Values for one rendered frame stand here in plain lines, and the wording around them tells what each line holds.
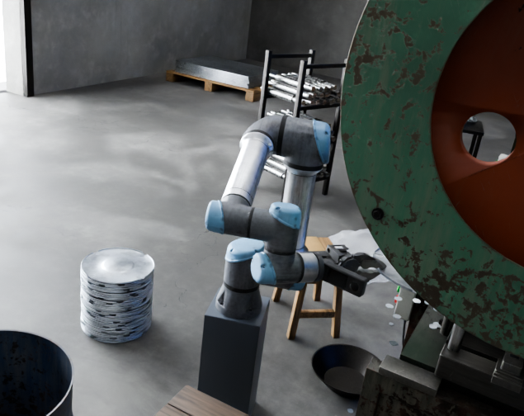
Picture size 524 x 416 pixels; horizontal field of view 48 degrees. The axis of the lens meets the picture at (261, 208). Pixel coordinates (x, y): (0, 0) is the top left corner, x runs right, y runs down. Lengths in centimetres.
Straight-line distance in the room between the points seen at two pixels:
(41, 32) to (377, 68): 531
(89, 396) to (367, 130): 155
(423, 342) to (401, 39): 85
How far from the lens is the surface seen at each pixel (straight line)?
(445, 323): 162
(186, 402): 172
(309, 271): 141
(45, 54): 623
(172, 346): 249
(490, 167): 109
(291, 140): 163
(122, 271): 242
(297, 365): 247
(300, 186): 169
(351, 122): 106
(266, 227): 134
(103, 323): 246
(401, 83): 102
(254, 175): 148
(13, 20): 609
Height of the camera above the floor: 150
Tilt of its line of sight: 23 degrees down
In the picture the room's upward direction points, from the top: 7 degrees clockwise
